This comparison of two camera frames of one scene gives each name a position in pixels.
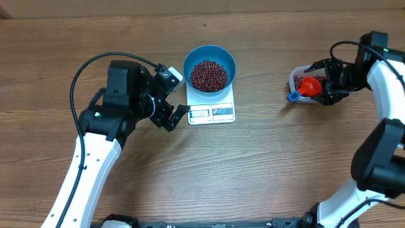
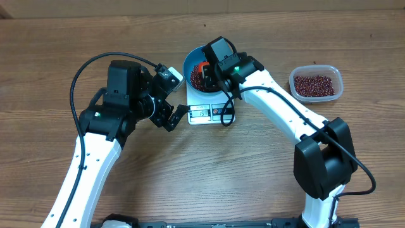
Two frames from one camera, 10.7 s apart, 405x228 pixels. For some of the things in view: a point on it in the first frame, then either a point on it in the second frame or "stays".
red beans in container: (298, 79) stays
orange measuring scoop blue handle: (309, 86) -> (201, 64)
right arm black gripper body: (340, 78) -> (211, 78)
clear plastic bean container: (309, 83) stays
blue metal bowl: (212, 52) stays
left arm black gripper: (166, 109) stays
